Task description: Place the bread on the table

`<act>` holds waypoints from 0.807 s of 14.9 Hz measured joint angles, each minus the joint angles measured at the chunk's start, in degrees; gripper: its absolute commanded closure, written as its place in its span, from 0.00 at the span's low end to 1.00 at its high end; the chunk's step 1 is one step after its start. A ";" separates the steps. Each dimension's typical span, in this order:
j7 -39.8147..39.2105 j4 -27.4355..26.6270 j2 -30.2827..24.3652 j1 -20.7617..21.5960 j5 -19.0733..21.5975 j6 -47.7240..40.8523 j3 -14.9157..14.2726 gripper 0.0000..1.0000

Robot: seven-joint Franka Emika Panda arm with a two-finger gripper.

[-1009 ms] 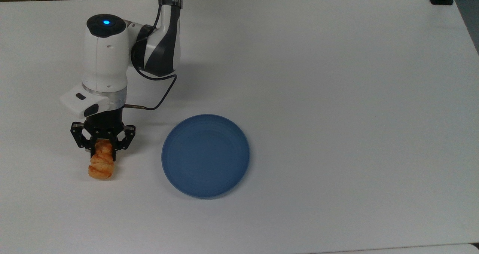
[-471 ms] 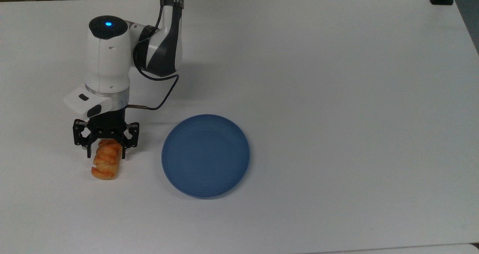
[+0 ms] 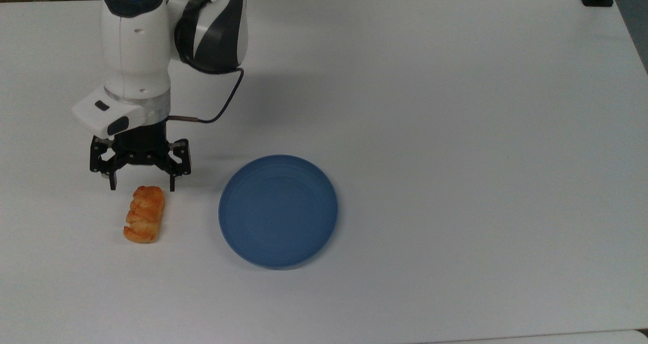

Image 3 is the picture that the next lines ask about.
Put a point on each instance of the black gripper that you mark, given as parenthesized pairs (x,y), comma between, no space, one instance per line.
(142,144)

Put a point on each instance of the orange-brown bread roll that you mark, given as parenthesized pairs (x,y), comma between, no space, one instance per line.
(145,214)

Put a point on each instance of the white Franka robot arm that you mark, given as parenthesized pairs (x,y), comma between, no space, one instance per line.
(134,45)

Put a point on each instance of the blue round plate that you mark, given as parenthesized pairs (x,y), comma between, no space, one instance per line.
(278,212)

